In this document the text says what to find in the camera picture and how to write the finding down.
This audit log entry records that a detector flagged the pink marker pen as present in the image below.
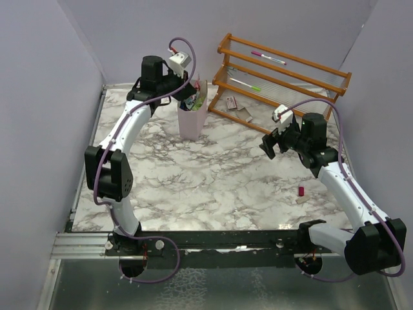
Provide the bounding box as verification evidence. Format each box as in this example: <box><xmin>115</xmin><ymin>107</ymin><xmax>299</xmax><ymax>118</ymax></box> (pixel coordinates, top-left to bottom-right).
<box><xmin>250</xmin><ymin>50</ymin><xmax>287</xmax><ymax>65</ymax></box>

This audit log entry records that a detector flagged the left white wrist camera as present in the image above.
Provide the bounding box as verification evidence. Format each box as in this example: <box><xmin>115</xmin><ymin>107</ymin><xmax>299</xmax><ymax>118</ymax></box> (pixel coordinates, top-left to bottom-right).
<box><xmin>168</xmin><ymin>49</ymin><xmax>192</xmax><ymax>78</ymax></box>

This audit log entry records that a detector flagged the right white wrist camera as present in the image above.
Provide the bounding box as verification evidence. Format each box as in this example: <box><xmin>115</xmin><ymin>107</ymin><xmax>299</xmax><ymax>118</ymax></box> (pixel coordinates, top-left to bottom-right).
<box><xmin>272</xmin><ymin>105</ymin><xmax>294</xmax><ymax>133</ymax></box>

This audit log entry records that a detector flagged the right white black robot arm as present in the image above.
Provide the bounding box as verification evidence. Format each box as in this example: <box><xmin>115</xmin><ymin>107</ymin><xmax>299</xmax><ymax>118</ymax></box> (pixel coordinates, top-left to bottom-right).
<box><xmin>260</xmin><ymin>110</ymin><xmax>407</xmax><ymax>275</ymax></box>

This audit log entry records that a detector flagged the pink snack packet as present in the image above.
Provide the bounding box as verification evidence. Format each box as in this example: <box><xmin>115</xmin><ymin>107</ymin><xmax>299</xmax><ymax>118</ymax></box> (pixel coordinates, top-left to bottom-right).
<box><xmin>194</xmin><ymin>75</ymin><xmax>201</xmax><ymax>94</ymax></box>

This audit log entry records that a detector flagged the small beige block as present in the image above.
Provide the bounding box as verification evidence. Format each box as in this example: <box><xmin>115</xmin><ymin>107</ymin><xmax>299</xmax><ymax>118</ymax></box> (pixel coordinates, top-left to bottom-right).
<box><xmin>296</xmin><ymin>195</ymin><xmax>310</xmax><ymax>204</ymax></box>

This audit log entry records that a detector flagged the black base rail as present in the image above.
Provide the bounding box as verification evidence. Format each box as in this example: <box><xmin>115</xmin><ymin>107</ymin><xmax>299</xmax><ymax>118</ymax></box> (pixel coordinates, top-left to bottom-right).
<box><xmin>105</xmin><ymin>229</ymin><xmax>328</xmax><ymax>269</ymax></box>

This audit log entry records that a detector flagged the small red white box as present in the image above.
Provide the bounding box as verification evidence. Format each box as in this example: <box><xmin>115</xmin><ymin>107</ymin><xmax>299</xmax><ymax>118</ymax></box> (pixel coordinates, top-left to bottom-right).
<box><xmin>226</xmin><ymin>96</ymin><xmax>238</xmax><ymax>110</ymax></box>

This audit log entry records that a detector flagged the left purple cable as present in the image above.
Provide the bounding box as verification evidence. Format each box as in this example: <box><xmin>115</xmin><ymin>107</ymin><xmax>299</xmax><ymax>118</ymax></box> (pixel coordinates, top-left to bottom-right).
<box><xmin>92</xmin><ymin>37</ymin><xmax>197</xmax><ymax>285</ymax></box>

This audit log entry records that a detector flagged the green snack packet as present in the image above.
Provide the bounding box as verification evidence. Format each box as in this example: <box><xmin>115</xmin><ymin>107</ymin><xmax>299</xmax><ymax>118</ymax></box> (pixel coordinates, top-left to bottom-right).
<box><xmin>192</xmin><ymin>96</ymin><xmax>207</xmax><ymax>111</ymax></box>

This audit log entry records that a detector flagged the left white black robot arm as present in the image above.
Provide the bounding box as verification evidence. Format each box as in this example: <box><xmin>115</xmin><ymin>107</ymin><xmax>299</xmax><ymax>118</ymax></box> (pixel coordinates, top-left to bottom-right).
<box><xmin>85</xmin><ymin>52</ymin><xmax>196</xmax><ymax>255</ymax></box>

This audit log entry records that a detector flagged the pink paper bag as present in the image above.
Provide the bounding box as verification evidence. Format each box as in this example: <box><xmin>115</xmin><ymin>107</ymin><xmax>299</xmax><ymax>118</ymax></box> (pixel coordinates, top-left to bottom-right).
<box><xmin>177</xmin><ymin>80</ymin><xmax>208</xmax><ymax>141</ymax></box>

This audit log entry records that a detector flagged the aluminium frame rail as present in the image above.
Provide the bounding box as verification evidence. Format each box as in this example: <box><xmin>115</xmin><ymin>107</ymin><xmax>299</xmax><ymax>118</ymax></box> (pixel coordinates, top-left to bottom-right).
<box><xmin>50</xmin><ymin>232</ymin><xmax>108</xmax><ymax>260</ymax></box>

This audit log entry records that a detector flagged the purple cable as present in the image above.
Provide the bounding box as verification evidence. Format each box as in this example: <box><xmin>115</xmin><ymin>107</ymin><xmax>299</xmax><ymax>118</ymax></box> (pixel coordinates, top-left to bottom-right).
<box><xmin>92</xmin><ymin>37</ymin><xmax>197</xmax><ymax>285</ymax></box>
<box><xmin>279</xmin><ymin>98</ymin><xmax>407</xmax><ymax>284</ymax></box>

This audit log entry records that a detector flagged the grey blue snack packet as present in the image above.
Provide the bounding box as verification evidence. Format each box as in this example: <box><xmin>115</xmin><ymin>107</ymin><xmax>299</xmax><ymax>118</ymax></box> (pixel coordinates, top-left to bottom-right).
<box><xmin>183</xmin><ymin>94</ymin><xmax>197</xmax><ymax>110</ymax></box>

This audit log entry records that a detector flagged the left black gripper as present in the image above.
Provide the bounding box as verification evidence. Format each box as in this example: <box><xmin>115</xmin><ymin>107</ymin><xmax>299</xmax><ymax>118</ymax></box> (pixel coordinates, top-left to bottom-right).
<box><xmin>157</xmin><ymin>67</ymin><xmax>196</xmax><ymax>101</ymax></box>

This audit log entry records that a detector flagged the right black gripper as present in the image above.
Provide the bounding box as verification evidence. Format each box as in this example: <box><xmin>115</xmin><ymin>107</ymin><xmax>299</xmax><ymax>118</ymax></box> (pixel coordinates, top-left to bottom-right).
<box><xmin>260</xmin><ymin>118</ymin><xmax>310</xmax><ymax>158</ymax></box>

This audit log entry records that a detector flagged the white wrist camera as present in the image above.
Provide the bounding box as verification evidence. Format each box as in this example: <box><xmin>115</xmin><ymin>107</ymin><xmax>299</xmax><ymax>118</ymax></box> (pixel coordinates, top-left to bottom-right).
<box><xmin>272</xmin><ymin>105</ymin><xmax>294</xmax><ymax>133</ymax></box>
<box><xmin>168</xmin><ymin>49</ymin><xmax>192</xmax><ymax>78</ymax></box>

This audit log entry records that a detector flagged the green tipped white pen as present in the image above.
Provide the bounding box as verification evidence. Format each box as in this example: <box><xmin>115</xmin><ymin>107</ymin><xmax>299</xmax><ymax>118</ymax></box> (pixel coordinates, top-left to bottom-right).
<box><xmin>230</xmin><ymin>77</ymin><xmax>261</xmax><ymax>92</ymax></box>

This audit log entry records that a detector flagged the wooden shelf rack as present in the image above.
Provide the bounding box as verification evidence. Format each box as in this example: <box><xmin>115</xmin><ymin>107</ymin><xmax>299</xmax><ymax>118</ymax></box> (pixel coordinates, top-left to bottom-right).
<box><xmin>208</xmin><ymin>33</ymin><xmax>352</xmax><ymax>132</ymax></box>

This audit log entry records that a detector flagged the small red cylinder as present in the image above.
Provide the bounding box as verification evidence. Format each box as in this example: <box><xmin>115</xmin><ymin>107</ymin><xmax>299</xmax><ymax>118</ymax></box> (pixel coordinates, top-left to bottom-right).
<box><xmin>298</xmin><ymin>185</ymin><xmax>305</xmax><ymax>197</ymax></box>

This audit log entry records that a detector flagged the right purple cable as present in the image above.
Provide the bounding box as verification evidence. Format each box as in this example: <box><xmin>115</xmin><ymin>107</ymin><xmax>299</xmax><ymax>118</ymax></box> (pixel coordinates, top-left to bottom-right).
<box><xmin>279</xmin><ymin>98</ymin><xmax>407</xmax><ymax>284</ymax></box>

